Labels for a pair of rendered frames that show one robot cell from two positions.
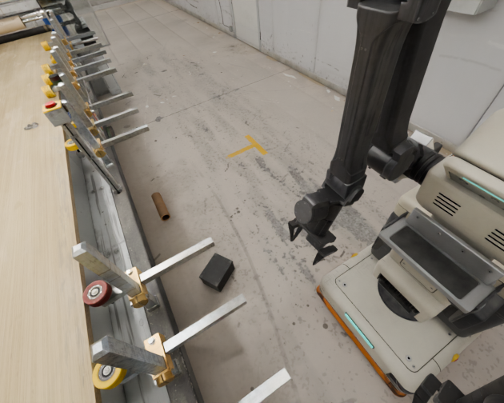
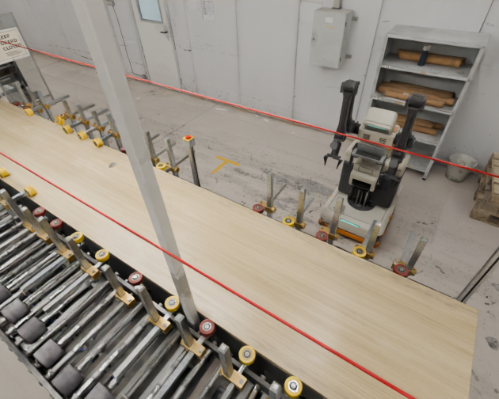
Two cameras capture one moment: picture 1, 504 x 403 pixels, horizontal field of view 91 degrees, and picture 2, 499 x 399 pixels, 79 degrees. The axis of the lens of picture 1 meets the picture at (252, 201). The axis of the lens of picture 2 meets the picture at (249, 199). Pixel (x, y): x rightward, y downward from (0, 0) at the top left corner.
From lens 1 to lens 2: 190 cm
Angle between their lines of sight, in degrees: 23
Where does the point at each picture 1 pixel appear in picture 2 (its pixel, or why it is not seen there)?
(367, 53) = (346, 100)
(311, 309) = not seen: hidden behind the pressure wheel
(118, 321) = not seen: hidden behind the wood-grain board
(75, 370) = (276, 226)
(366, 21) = (345, 95)
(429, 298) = (371, 176)
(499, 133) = (371, 112)
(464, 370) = (396, 230)
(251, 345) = not seen: hidden behind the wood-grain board
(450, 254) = (372, 152)
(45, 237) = (207, 203)
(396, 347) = (367, 221)
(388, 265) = (355, 172)
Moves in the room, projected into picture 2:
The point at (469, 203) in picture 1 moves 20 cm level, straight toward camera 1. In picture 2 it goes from (371, 133) to (367, 146)
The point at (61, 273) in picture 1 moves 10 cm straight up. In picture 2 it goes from (234, 209) to (233, 199)
